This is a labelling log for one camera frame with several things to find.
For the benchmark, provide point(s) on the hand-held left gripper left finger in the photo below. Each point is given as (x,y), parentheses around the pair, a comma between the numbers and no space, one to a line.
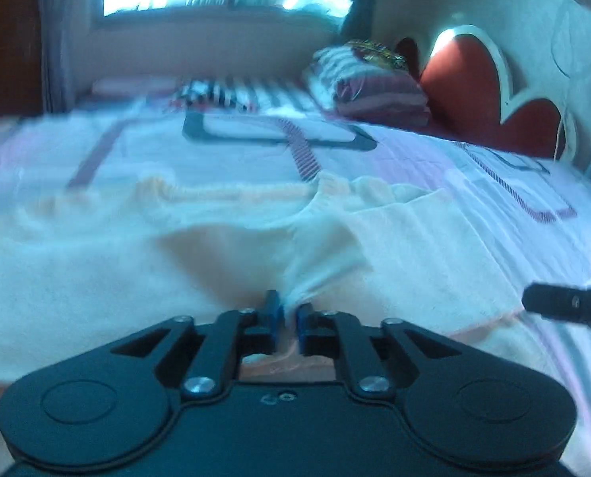
(273,315)

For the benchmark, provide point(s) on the cream knit garment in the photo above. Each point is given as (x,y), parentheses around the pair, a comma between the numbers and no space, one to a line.
(126,283)

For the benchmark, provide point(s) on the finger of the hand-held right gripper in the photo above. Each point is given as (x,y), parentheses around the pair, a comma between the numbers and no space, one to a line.
(563,303)

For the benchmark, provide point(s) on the white red heart headboard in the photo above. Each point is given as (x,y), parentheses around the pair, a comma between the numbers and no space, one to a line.
(474,89)

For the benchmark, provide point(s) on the brown wooden wardrobe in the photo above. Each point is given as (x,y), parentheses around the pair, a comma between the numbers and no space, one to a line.
(7,44)

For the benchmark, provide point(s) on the grey curtain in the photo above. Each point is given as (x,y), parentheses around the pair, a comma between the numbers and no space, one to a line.
(64,35)

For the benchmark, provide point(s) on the black white red striped cloth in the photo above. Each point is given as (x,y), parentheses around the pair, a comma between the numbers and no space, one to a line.
(211,94)

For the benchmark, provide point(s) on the striped bed sheet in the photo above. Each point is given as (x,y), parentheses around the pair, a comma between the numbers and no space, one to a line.
(285,92)

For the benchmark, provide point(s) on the gold patterned cloth item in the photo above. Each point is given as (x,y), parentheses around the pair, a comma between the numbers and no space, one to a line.
(375,52)

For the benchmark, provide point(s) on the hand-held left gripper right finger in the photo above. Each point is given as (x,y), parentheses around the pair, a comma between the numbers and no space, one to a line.
(303,325)

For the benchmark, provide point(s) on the folded striped blanket stack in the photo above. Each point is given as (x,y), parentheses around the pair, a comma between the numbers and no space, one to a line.
(375,94)

